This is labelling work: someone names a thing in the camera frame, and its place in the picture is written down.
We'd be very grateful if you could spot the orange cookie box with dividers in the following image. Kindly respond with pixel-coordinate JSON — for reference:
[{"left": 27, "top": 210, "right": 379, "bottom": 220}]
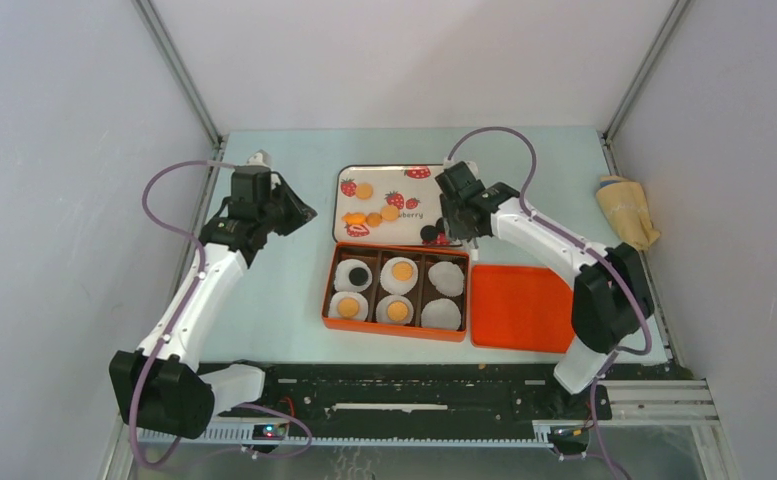
[{"left": 321, "top": 243, "right": 471, "bottom": 342}]

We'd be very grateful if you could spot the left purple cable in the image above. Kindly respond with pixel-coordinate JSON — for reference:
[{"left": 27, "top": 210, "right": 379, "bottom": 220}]
[{"left": 127, "top": 159, "right": 314, "bottom": 473}]

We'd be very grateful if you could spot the orange fish shaped cookie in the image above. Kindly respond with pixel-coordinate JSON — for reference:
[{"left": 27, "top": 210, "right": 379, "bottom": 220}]
[{"left": 342, "top": 212, "right": 367, "bottom": 225}]

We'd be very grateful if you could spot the strawberry print serving tray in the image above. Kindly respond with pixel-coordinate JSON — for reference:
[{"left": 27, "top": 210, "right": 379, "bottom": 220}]
[{"left": 332, "top": 164, "right": 460, "bottom": 248}]

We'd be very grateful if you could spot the purple cable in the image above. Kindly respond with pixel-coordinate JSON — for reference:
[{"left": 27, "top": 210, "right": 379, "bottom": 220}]
[
  {"left": 127, "top": 159, "right": 314, "bottom": 473},
  {"left": 444, "top": 126, "right": 655, "bottom": 480}
]

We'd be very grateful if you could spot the orange box lid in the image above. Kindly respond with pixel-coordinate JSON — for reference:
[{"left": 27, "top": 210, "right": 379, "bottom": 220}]
[{"left": 469, "top": 264, "right": 575, "bottom": 354}]

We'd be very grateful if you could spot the swirl tan cookie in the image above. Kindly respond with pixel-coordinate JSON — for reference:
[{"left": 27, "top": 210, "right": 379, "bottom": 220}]
[{"left": 386, "top": 301, "right": 410, "bottom": 324}]

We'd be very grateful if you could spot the white paper cupcake liner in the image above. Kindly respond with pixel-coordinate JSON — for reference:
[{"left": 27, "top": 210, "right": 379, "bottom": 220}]
[
  {"left": 375, "top": 295, "right": 414, "bottom": 325},
  {"left": 420, "top": 298, "right": 462, "bottom": 331},
  {"left": 427, "top": 261, "right": 466, "bottom": 298},
  {"left": 327, "top": 291, "right": 369, "bottom": 321},
  {"left": 333, "top": 258, "right": 373, "bottom": 293},
  {"left": 380, "top": 257, "right": 419, "bottom": 295}
]

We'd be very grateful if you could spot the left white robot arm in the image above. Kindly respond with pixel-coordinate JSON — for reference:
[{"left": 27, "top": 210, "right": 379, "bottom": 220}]
[{"left": 109, "top": 163, "right": 316, "bottom": 439}]

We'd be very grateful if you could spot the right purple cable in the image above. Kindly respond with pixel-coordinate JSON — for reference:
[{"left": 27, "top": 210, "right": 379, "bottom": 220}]
[{"left": 444, "top": 126, "right": 655, "bottom": 480}]

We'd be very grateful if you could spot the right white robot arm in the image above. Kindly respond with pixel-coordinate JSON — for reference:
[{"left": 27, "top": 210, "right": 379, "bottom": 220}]
[{"left": 435, "top": 161, "right": 655, "bottom": 418}]

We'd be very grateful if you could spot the round tan biscuit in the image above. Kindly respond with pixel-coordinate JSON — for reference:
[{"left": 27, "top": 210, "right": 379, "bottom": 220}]
[
  {"left": 380, "top": 205, "right": 400, "bottom": 222},
  {"left": 366, "top": 212, "right": 385, "bottom": 228},
  {"left": 391, "top": 260, "right": 415, "bottom": 282},
  {"left": 337, "top": 297, "right": 360, "bottom": 318},
  {"left": 355, "top": 183, "right": 374, "bottom": 200}
]

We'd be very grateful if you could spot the beige cloth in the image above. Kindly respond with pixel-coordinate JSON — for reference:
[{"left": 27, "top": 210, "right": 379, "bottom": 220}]
[{"left": 595, "top": 176, "right": 660, "bottom": 252}]

